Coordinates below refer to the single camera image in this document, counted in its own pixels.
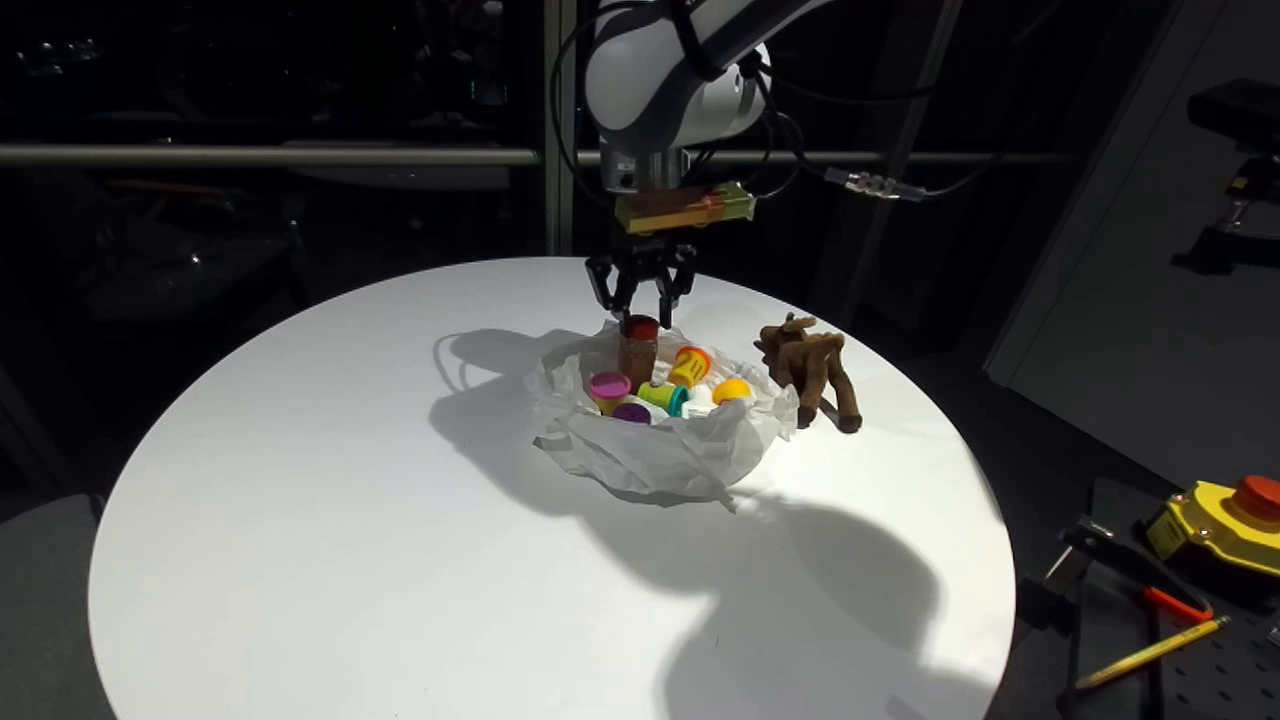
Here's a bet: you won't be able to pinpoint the green teal toy cup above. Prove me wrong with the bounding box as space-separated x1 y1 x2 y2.
633 378 692 418

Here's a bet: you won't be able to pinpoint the red black handled pliers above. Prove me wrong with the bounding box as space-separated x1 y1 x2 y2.
1060 514 1220 633

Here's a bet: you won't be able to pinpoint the yellow pencil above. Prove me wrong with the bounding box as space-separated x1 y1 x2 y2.
1066 610 1231 696

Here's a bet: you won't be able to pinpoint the white plastic bag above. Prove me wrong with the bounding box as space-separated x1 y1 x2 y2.
524 326 805 512

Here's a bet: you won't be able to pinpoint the brown plush moose toy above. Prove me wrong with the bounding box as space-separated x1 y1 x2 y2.
753 310 866 437

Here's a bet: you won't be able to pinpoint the grey horizontal window rail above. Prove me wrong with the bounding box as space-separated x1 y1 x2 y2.
0 140 1083 172

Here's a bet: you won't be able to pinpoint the yellow emergency stop button box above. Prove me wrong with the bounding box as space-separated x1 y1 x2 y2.
1147 472 1280 581

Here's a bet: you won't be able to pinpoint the grey window frame post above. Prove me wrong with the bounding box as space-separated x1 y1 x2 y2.
539 0 580 256

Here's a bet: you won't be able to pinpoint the black clamp mount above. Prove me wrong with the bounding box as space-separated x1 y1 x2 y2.
1173 74 1280 276

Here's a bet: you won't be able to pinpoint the orange yellow toy cup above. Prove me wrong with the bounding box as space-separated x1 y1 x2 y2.
669 343 717 393

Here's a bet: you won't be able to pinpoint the grey slanted panel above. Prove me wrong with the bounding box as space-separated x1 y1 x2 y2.
984 0 1280 492

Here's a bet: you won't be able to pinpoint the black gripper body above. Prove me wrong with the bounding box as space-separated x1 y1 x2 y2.
583 230 698 300

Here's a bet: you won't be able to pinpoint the pink lid toy cup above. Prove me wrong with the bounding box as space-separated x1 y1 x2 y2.
583 366 635 408

